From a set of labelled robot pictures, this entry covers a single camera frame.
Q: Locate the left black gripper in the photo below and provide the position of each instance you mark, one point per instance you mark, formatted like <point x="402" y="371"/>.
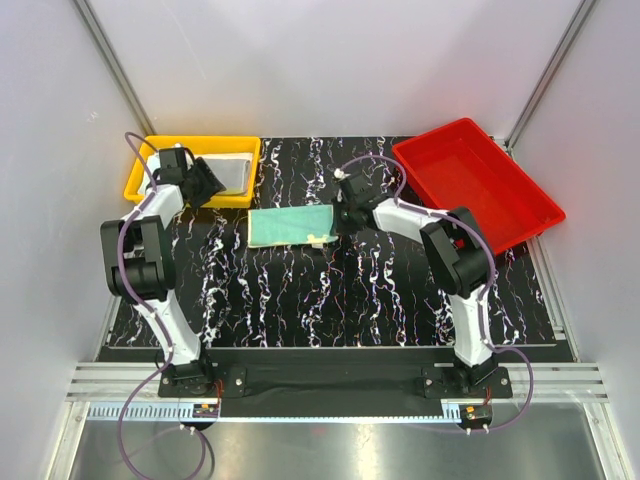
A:
<point x="211" y="185"/>

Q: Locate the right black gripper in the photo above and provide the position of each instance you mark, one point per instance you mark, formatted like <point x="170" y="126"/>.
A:
<point x="338" y="227"/>

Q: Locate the light blue towel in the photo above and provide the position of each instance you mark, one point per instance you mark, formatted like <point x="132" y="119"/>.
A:
<point x="231" y="170"/>

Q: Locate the teal patterned towel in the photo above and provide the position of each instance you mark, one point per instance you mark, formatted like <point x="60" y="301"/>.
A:
<point x="302" y="225"/>

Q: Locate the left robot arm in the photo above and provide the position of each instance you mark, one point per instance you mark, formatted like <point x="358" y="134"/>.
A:
<point x="140" y="268"/>

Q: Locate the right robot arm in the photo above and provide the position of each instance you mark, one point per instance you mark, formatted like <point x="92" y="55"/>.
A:
<point x="460" y="261"/>

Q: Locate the red plastic bin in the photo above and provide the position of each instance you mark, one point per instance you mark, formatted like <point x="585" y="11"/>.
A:
<point x="458" y="164"/>

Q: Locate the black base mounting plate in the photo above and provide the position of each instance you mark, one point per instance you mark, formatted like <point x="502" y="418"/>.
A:
<point x="429" y="372"/>

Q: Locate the left small electronics board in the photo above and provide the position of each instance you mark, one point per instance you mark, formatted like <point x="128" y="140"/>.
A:
<point x="208" y="410"/>

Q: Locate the small electronics board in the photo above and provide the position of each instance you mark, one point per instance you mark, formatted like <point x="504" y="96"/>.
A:
<point x="480" y="413"/>
<point x="208" y="410"/>

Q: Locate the right small electronics board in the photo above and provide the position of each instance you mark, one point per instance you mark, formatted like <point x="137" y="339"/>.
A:
<point x="480" y="413"/>

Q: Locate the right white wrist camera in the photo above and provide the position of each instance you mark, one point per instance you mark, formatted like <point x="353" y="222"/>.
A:
<point x="339" y="175"/>

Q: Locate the left corner aluminium post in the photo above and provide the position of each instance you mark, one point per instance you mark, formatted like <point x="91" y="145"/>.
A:
<point x="109" y="56"/>

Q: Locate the corner aluminium post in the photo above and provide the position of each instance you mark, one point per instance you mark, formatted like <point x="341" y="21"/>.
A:
<point x="567" y="40"/>
<point x="109" y="56"/>

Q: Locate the aluminium frame rail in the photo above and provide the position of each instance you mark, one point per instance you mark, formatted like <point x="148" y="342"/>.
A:
<point x="106" y="386"/>

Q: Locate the right corner aluminium post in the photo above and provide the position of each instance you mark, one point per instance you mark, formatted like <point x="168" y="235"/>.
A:
<point x="567" y="40"/>

